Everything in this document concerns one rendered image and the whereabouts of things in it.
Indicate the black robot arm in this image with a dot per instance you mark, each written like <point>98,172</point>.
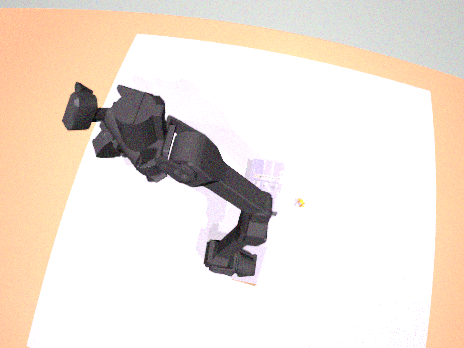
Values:
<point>194,161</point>

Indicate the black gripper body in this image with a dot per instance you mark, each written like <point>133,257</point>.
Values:
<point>82,109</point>

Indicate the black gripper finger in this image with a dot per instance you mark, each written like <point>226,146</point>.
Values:
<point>122,90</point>
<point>80,88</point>

